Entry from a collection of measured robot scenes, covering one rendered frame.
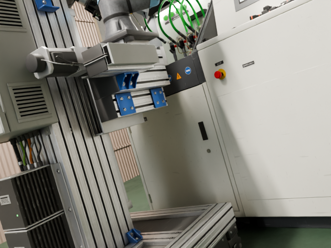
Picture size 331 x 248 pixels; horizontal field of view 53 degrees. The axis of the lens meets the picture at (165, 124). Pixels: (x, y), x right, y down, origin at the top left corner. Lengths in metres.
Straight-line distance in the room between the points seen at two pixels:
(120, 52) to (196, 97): 0.74
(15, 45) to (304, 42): 1.08
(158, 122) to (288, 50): 0.85
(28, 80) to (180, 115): 0.93
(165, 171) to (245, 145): 0.59
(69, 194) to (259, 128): 0.89
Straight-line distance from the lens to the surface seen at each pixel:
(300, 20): 1.50
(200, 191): 1.91
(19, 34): 1.24
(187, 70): 1.78
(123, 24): 1.42
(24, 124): 1.13
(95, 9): 2.07
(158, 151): 2.03
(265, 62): 1.55
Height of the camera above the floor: 0.67
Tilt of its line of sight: 1 degrees down
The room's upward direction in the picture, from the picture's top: 16 degrees counter-clockwise
